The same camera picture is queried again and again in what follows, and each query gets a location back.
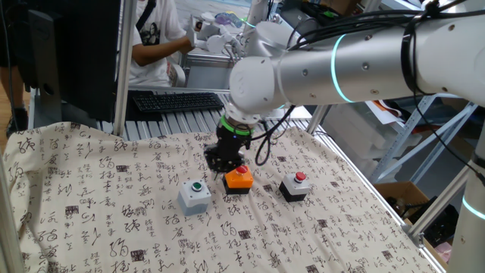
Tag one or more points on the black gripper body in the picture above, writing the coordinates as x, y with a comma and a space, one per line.
233, 142

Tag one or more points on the bare person forearm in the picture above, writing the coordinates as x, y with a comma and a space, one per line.
159, 51

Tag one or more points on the person in white t-shirt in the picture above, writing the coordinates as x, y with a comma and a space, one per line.
151, 76

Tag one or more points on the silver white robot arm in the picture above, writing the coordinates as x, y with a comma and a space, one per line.
360, 68

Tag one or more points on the grey box green button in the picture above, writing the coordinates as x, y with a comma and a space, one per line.
193, 199

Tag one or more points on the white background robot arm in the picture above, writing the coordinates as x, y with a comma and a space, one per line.
255, 11

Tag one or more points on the person in black shorts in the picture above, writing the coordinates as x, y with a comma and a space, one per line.
7, 87

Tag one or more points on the aluminium frame crossbar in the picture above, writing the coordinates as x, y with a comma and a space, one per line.
182, 90

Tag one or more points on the grey metal shelf rack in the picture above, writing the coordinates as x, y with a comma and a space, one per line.
394, 151

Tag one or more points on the white black box red button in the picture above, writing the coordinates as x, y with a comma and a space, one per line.
295, 187

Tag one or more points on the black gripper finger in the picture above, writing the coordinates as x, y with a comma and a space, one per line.
233, 161
214, 159

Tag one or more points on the black computer keyboard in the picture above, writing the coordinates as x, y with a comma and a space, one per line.
178, 102

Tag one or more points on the brown cardboard box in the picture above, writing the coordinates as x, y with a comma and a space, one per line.
386, 189

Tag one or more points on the black computer monitor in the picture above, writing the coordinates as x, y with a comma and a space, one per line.
83, 57

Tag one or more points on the black box device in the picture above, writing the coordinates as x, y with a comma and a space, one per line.
435, 227

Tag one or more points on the beige calligraphy print tablecloth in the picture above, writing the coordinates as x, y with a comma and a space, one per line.
113, 212

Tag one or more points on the pink plastic packet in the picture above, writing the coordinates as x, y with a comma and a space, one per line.
444, 251

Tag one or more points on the orange box red mushroom button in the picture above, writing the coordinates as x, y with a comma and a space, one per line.
238, 182

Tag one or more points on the white handheld teleoperation device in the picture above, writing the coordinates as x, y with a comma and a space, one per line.
214, 39

